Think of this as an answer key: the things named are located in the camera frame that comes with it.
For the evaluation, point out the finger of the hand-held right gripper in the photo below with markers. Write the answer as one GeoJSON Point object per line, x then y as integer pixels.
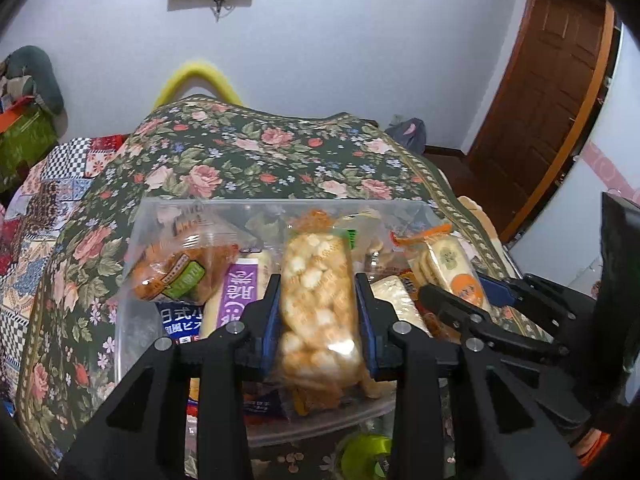
{"type": "Point", "coordinates": [450, 305]}
{"type": "Point", "coordinates": [500, 290]}

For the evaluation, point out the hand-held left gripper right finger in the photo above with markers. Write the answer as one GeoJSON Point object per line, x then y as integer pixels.
{"type": "Point", "coordinates": [362, 335]}

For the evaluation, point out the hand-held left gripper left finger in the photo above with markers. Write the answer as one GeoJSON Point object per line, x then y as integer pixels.
{"type": "Point", "coordinates": [272, 335]}

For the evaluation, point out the rice cracker packet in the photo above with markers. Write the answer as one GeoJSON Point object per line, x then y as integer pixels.
{"type": "Point", "coordinates": [450, 265]}

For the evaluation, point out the white cracker packet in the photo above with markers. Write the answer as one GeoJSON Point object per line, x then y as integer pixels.
{"type": "Point", "coordinates": [395, 300]}

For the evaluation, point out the purple label snack packet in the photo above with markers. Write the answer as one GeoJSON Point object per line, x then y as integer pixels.
{"type": "Point", "coordinates": [235, 285]}

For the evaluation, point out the puffed ball snack packet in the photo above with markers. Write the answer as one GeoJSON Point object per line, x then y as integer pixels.
{"type": "Point", "coordinates": [317, 285]}

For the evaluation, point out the blue snack packet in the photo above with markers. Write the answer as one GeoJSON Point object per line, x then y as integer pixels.
{"type": "Point", "coordinates": [177, 325]}

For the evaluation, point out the orange cracker packet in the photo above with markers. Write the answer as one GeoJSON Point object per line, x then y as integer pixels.
{"type": "Point", "coordinates": [180, 270]}

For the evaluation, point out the clear plastic storage box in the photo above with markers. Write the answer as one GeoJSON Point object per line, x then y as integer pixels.
{"type": "Point", "coordinates": [150, 215]}

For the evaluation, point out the green jelly cup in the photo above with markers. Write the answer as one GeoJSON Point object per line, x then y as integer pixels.
{"type": "Point", "coordinates": [365, 452]}

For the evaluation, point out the grey backpack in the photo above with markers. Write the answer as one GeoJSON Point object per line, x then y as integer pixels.
{"type": "Point", "coordinates": [407, 132]}

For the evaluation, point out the brown wooden door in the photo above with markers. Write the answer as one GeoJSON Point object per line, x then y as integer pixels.
{"type": "Point", "coordinates": [540, 110]}

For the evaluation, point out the floral blanket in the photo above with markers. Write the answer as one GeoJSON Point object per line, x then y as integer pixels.
{"type": "Point", "coordinates": [280, 145]}

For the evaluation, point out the patchwork quilt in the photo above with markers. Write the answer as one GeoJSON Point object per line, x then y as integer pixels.
{"type": "Point", "coordinates": [35, 240]}

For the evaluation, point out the yellow foam tube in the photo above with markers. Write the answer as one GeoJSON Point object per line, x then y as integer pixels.
{"type": "Point", "coordinates": [200, 77]}

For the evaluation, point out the grey plush pillow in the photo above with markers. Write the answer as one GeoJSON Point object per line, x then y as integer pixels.
{"type": "Point", "coordinates": [42, 77]}

